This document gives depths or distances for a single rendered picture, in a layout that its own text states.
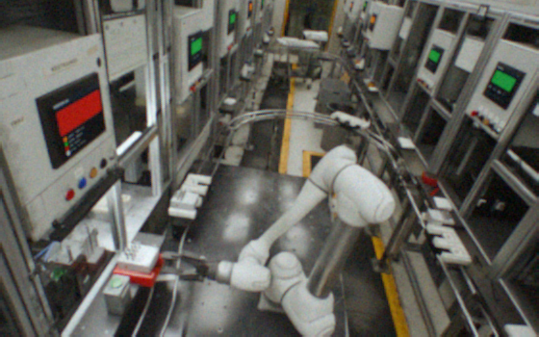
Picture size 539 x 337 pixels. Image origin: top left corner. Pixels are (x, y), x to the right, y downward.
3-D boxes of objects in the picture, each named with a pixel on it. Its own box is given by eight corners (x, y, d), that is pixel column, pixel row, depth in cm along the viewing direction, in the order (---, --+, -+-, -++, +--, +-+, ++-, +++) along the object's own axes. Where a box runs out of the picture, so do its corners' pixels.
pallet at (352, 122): (329, 122, 332) (331, 114, 327) (335, 118, 342) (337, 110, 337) (361, 135, 314) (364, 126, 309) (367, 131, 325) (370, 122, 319)
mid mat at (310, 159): (351, 200, 352) (351, 199, 352) (301, 193, 353) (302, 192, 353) (342, 156, 439) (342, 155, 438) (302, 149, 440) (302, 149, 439)
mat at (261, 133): (285, 187, 357) (285, 187, 356) (234, 179, 358) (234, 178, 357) (296, 63, 862) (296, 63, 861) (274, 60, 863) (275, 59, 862)
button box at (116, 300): (122, 315, 117) (118, 294, 111) (101, 311, 117) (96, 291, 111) (132, 296, 124) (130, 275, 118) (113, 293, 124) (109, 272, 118)
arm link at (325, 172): (301, 171, 123) (323, 192, 113) (330, 135, 121) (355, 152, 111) (319, 182, 132) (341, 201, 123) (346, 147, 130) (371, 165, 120)
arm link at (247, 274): (228, 293, 125) (233, 276, 138) (267, 299, 125) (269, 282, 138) (232, 267, 124) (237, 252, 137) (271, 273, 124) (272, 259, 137)
